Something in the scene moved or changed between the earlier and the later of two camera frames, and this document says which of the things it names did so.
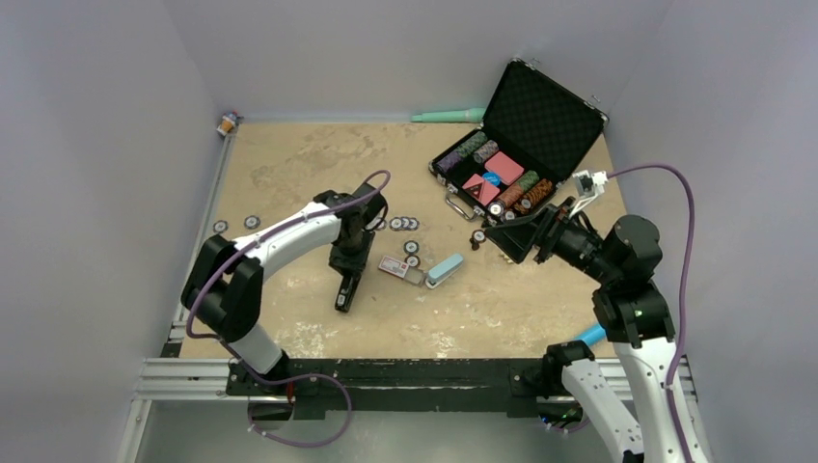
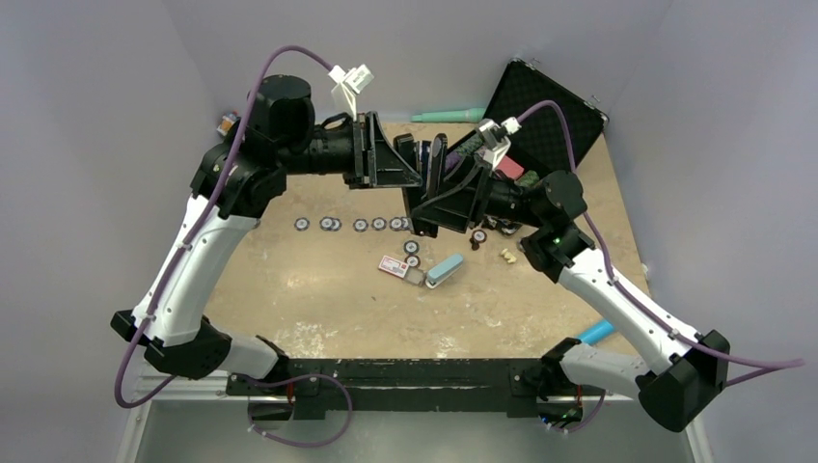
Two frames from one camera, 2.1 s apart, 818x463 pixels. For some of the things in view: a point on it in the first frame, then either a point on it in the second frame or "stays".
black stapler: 346,291 to 439,147
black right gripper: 547,225 to 452,209
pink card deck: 506,168 stays
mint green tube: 473,115 stays
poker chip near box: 412,260 stays
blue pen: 593,336 stays
